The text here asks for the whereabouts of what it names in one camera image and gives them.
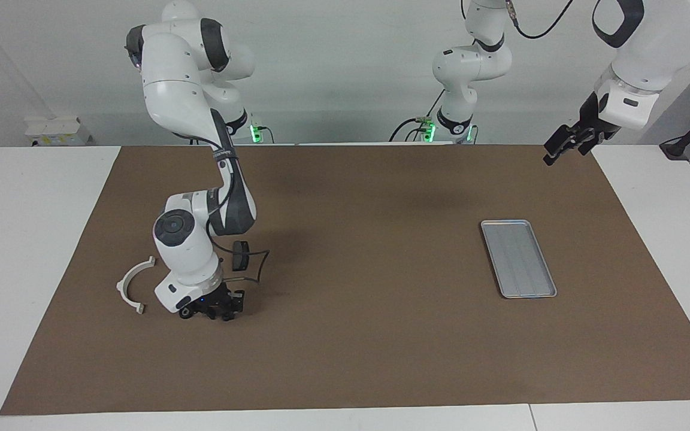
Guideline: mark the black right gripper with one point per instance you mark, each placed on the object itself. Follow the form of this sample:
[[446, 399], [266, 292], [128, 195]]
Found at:
[[216, 299]]

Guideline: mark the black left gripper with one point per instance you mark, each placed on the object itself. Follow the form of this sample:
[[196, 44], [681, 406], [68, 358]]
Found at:
[[590, 120]]

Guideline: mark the large black bearing gear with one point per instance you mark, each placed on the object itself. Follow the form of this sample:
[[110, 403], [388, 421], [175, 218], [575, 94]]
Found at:
[[185, 313]]

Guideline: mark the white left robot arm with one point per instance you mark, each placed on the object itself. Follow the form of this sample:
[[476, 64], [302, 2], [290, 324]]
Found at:
[[471, 66]]

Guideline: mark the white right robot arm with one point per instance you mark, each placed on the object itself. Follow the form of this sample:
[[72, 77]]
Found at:
[[186, 251]]

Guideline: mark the silver metal tray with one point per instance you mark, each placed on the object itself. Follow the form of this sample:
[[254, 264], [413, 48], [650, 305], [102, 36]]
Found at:
[[518, 260]]

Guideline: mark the dark rectangular brake pad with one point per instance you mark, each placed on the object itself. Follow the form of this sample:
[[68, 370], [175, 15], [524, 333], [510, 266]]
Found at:
[[239, 262]]

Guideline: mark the brown table mat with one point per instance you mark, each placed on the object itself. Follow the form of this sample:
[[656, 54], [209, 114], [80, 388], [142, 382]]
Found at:
[[345, 347]]

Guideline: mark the white power box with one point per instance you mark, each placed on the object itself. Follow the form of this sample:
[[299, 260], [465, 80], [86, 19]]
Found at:
[[57, 129]]

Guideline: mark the white curved plastic bracket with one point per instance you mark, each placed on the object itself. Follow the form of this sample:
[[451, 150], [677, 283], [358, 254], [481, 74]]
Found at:
[[124, 281]]

